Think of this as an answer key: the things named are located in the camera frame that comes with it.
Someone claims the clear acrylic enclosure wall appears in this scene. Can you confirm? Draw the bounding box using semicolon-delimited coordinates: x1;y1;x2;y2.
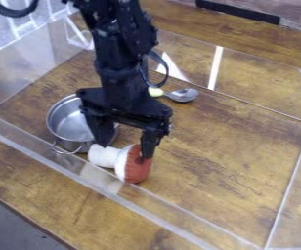
0;0;301;250

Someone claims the spoon with green handle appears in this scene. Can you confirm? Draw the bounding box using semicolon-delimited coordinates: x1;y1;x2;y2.
149;87;199;103

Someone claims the silver metal pot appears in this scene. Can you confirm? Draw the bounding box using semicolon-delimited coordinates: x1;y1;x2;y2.
45;93;121;156

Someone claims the red and white plush mushroom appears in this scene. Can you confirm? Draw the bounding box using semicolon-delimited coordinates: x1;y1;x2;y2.
89;144;151;184

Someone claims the black cable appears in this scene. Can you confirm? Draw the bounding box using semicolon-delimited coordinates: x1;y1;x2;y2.
0;0;170;90

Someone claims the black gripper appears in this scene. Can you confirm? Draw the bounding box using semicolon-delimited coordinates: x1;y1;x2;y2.
77;69;173;159

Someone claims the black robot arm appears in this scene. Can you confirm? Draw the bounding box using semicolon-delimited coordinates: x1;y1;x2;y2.
62;0;173;159

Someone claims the black bar in background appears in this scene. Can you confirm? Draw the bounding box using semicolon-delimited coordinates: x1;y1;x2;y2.
195;0;281;25

